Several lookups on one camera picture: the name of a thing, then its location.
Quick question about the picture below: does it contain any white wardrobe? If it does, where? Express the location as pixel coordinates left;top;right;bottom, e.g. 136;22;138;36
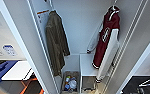
27;0;149;94

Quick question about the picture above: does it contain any olive green jacket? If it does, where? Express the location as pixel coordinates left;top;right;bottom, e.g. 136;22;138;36
45;9;71;78

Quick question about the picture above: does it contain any white hanger of red jacket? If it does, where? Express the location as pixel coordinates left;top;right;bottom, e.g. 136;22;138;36
109;3;120;14

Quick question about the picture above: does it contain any white rectangular table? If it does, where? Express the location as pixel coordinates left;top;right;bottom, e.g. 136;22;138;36
0;60;35;82

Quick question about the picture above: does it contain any orange white label sticker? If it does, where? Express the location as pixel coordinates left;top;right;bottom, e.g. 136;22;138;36
35;9;50;26

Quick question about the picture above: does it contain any blue capped plastic bottle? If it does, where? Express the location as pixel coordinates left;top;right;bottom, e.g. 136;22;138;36
69;78;78;90

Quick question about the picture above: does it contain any blue fabric thing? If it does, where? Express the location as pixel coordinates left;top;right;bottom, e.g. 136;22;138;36
0;59;19;88

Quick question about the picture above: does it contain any brown storage basket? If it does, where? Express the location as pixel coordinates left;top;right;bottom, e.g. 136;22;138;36
60;70;81;94

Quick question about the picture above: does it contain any red white varsity jacket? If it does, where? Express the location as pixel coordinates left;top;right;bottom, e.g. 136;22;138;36
85;4;122;84

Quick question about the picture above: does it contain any orange metal frame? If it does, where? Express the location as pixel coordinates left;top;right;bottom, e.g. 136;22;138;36
19;77;42;94

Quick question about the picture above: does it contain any green capped plastic bottle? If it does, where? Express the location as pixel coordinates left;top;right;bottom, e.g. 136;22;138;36
64;75;72;84

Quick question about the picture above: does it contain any grey storage bin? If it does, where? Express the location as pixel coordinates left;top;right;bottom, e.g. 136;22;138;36
80;76;97;93

